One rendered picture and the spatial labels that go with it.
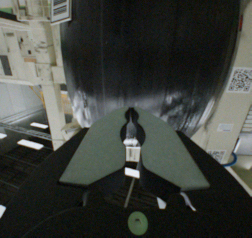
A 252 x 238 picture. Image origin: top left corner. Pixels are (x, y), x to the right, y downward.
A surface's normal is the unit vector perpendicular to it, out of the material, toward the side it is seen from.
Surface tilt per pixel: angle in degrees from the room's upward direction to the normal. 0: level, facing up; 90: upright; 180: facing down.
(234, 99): 90
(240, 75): 90
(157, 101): 80
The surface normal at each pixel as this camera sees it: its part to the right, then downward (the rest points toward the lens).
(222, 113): -0.02, 0.37
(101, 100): -0.02, 0.56
